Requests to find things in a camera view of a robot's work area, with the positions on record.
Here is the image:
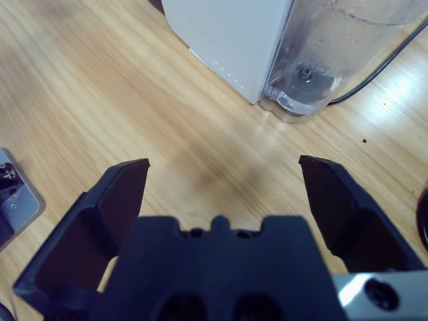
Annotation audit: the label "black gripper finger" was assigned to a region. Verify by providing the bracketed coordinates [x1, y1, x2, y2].
[12, 158, 150, 317]
[298, 154, 426, 274]

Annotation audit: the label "white capsule coffee machine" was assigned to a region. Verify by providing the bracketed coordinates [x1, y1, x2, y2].
[160, 0, 295, 105]

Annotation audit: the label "white metal mount plate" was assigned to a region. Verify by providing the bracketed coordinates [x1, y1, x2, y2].
[0, 148, 47, 251]

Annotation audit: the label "black wire capsule holder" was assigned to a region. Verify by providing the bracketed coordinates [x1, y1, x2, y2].
[416, 180, 428, 251]

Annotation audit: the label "black power cable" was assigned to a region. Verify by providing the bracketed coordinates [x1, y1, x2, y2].
[326, 23, 428, 105]

